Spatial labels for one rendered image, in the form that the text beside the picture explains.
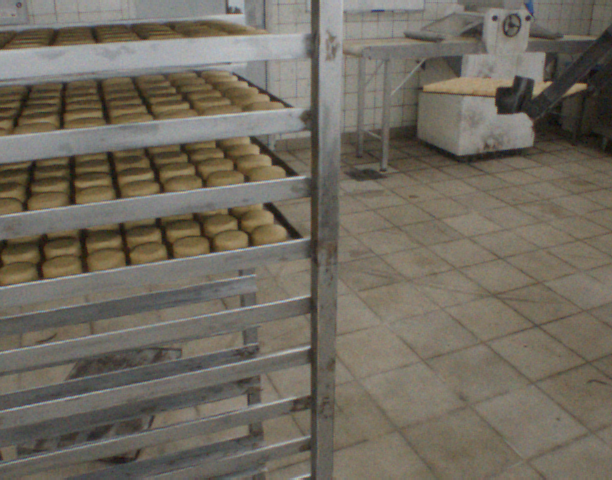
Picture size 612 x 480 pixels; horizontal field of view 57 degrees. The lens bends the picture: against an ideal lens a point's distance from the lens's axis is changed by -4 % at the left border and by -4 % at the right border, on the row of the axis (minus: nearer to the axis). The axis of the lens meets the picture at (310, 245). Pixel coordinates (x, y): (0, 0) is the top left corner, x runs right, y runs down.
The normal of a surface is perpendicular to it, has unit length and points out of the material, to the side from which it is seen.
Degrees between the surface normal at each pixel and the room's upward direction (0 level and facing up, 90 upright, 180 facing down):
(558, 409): 0
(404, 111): 90
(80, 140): 90
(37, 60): 90
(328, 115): 90
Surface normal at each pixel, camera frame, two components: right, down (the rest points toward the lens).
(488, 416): 0.00, -0.90
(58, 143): 0.36, 0.40
